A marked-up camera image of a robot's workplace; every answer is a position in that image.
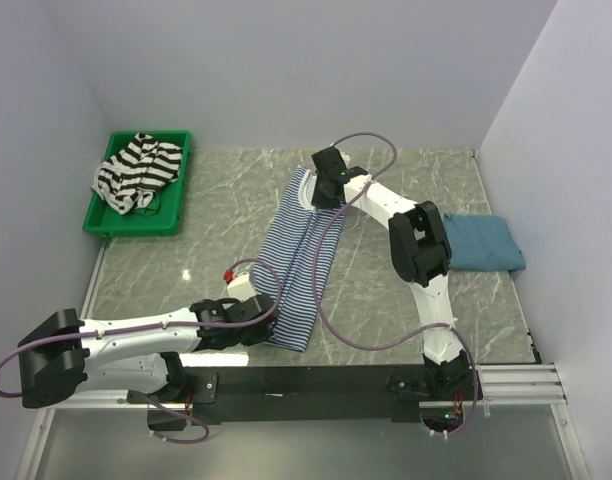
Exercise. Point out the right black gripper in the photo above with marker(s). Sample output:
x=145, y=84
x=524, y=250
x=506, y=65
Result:
x=318, y=200

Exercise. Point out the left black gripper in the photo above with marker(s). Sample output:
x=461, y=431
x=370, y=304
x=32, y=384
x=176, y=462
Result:
x=262, y=334

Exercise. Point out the blue white striped tank top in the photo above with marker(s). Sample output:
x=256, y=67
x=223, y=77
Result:
x=300, y=245

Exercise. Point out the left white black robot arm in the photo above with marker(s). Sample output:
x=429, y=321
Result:
x=66, y=355

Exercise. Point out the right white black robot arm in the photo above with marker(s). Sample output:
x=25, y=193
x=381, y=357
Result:
x=420, y=254

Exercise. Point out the black white striped tank top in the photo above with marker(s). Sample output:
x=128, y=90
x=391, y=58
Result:
x=132, y=180

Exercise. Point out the green plastic tray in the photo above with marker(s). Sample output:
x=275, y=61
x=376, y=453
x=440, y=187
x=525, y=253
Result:
x=101, y=220

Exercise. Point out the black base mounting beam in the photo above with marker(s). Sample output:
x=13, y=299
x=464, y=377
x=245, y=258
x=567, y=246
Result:
x=295, y=393

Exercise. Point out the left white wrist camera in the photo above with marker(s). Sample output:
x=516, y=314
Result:
x=239, y=286

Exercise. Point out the aluminium frame rail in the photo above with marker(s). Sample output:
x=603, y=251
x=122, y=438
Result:
x=501, y=385

